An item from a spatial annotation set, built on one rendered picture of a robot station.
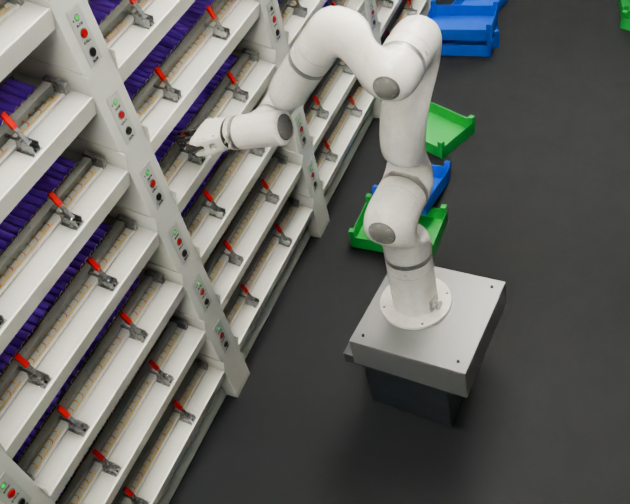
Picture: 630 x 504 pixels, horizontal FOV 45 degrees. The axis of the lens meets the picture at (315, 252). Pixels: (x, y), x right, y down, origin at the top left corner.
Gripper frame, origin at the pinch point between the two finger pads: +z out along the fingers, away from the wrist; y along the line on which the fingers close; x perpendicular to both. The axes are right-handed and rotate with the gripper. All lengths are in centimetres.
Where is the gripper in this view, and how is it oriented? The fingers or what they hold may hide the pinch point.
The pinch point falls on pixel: (184, 138)
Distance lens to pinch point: 199.2
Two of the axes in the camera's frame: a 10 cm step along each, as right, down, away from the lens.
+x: -4.0, -6.9, -6.1
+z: -8.4, 0.0, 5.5
